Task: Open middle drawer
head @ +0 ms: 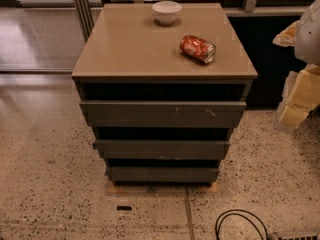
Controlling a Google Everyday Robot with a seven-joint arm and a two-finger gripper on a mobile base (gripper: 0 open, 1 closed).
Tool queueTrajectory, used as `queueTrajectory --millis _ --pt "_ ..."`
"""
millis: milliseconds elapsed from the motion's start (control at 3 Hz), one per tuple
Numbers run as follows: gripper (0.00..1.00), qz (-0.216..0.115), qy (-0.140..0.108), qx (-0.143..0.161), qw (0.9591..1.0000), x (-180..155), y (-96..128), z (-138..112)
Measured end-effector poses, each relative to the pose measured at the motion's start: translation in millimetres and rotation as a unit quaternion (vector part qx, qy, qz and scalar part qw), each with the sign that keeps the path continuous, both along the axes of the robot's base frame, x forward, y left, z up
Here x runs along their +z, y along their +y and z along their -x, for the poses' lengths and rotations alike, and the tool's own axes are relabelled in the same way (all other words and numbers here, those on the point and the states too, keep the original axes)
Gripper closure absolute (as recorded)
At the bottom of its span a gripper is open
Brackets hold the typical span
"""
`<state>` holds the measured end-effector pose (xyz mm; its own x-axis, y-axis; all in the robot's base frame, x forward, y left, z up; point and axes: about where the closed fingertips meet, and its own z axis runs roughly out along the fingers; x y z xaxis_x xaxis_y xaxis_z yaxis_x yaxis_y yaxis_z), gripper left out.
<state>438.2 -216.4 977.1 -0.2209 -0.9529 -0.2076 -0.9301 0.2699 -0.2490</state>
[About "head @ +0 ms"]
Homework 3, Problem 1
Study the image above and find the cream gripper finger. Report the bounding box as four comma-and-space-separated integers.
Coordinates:
272, 21, 299, 47
274, 64, 320, 132

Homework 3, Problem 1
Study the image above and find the grey drawer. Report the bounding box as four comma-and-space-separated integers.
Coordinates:
94, 139, 230, 160
106, 166, 219, 183
80, 100, 246, 128

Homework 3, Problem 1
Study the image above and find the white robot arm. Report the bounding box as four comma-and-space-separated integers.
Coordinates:
273, 0, 320, 132

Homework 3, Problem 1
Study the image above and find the grey drawer cabinet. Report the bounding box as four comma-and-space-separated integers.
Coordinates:
72, 3, 257, 170

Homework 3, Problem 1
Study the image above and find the grey bottom drawer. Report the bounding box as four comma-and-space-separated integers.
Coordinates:
106, 166, 219, 183

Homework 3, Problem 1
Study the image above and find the grey top drawer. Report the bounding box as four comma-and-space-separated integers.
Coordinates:
80, 100, 246, 128

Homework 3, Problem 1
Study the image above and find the red soda can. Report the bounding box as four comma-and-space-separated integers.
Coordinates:
180, 35, 216, 64

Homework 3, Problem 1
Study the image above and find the white ceramic bowl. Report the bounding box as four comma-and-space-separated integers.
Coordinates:
152, 1, 182, 25

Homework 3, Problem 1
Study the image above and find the white floor power strip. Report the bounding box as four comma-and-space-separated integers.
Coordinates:
268, 232, 320, 240

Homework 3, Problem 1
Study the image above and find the black cable loop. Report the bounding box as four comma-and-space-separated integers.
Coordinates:
214, 209, 270, 240

